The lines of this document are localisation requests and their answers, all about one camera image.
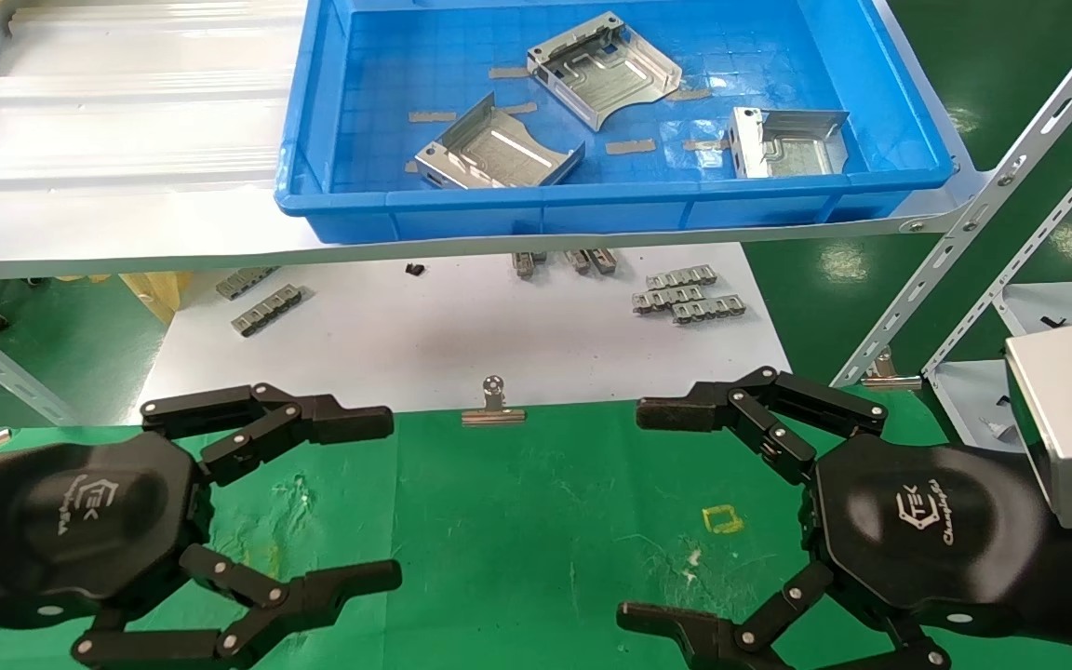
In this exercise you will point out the silver binder clip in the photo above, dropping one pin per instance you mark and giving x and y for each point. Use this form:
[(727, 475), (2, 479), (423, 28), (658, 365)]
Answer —
[(890, 380), (494, 416)]

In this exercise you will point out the perforated grey rack upright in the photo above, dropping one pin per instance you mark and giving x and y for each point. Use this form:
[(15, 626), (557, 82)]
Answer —
[(1011, 279), (992, 191)]

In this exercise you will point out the metal bracket in tray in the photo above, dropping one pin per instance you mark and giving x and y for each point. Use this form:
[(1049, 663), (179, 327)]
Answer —
[(499, 154), (792, 149)]

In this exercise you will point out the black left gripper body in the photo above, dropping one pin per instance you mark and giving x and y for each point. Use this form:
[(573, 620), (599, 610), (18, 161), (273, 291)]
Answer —
[(80, 521)]

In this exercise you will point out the grey metal link strip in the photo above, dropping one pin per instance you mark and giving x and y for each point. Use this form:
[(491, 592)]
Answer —
[(708, 309), (666, 299), (243, 283), (266, 311), (680, 277)]

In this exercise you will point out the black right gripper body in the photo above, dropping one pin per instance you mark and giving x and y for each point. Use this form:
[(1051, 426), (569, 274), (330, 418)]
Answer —
[(927, 530)]

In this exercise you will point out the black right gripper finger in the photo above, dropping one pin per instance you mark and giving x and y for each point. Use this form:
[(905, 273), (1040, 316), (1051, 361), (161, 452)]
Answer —
[(685, 411), (685, 633)]

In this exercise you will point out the white corrugated plastic sheet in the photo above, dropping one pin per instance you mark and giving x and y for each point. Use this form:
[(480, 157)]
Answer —
[(127, 93)]

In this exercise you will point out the stamped metal bracket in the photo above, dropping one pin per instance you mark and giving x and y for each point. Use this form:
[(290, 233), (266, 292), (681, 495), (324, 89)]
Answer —
[(606, 79)]

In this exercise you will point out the small white bent piece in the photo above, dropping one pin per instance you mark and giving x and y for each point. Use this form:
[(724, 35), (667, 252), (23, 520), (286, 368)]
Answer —
[(997, 429)]

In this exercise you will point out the right metal bracket in tray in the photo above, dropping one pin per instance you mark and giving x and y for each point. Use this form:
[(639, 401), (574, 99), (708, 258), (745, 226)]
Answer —
[(792, 149)]

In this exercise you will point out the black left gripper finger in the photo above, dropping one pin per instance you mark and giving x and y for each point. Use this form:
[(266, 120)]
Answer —
[(350, 423), (341, 586)]

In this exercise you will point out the green cloth mat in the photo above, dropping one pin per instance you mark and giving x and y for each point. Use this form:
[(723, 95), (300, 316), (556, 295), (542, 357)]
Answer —
[(517, 540)]

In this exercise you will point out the yellow cardboard box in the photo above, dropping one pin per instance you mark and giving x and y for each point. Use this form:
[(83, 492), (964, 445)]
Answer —
[(159, 290)]

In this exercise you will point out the blue plastic bin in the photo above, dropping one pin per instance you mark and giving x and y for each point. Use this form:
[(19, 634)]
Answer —
[(462, 209)]

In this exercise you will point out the grey metal rack shelf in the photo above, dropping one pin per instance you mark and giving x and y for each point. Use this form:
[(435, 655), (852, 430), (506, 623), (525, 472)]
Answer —
[(1029, 302), (964, 391)]

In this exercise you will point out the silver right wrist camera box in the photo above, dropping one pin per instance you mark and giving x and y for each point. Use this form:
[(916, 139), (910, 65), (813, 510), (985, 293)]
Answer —
[(1071, 419)]

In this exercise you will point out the short grey metal link piece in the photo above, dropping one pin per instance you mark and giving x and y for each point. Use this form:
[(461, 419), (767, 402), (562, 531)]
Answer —
[(579, 261), (525, 265), (603, 261)]

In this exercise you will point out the left metal bracket in tray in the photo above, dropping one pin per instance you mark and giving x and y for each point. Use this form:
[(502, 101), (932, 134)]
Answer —
[(499, 154)]

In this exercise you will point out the grey metal frame beam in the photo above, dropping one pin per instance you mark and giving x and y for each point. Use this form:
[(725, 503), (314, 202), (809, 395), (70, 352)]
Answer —
[(29, 386)]

